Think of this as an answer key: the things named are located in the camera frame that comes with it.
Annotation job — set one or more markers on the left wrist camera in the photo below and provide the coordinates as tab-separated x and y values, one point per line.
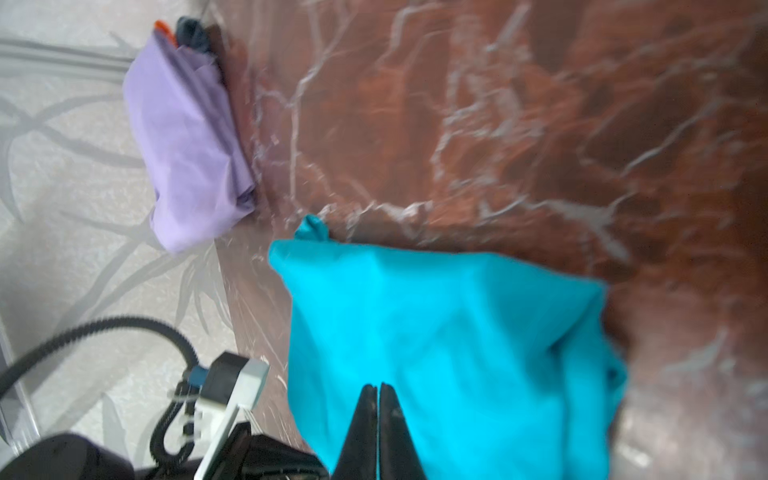
233	383

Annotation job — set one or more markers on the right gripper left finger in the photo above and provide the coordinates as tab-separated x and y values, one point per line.
358	457

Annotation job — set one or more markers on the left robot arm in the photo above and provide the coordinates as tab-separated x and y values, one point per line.
70	456

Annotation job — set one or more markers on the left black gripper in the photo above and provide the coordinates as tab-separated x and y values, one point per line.
246	456

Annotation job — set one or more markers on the folded purple t-shirt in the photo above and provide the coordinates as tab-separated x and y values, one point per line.
180	116

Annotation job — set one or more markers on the teal printed t-shirt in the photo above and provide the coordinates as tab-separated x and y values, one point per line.
502	367

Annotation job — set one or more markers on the folded orange t-shirt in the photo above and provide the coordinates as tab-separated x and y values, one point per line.
161	27

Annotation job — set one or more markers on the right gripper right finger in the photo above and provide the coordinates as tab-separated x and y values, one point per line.
398	458

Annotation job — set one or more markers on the folded dark blue t-shirt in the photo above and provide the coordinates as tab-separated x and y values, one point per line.
191	33

